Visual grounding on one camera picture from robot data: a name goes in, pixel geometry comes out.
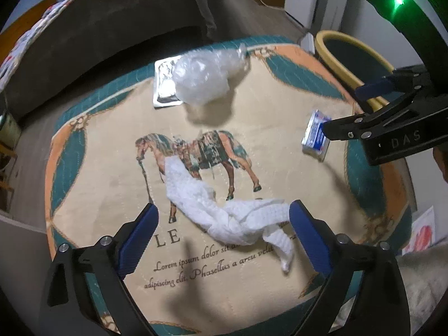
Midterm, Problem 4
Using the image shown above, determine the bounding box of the wooden bed headboard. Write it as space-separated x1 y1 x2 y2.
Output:
0 0 58 43

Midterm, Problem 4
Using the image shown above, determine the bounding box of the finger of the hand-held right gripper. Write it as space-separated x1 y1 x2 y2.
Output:
321 88 437 142
354 64 433 103

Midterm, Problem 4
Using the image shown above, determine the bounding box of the white fluffy blanket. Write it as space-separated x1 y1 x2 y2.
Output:
336 241 448 336

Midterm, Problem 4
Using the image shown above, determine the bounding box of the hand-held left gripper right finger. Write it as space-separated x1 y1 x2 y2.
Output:
289 199 412 336

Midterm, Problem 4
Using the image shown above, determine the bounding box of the white flat box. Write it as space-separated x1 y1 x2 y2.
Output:
300 32 317 55

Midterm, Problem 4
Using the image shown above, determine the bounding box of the dark grey sofa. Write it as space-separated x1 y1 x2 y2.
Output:
0 0 228 127

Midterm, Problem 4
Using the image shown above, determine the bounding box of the small purple white box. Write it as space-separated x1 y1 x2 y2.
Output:
301 109 333 155

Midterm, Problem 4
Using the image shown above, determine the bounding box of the wooden chair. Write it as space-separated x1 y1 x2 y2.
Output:
0 140 18 214

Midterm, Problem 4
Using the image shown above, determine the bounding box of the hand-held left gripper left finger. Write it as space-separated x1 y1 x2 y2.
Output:
38 203 160 336

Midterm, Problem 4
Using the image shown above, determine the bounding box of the white air purifier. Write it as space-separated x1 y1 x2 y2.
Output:
284 0 352 30

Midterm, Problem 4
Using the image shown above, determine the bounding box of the yellow round bin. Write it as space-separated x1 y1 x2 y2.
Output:
314 30 396 113

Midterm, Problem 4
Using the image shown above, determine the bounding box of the red white paper bag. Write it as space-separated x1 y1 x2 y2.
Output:
402 206 438 256

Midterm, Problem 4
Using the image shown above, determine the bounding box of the silver foil blister pack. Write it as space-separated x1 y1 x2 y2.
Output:
153 59 183 108

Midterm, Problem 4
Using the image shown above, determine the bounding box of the clear plastic bag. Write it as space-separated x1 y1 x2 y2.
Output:
173 44 251 106

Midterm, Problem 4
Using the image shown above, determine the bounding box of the round printed horse mat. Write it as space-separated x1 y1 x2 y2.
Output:
45 36 417 336

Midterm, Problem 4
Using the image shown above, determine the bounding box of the white paper towel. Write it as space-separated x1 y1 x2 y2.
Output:
163 156 296 274

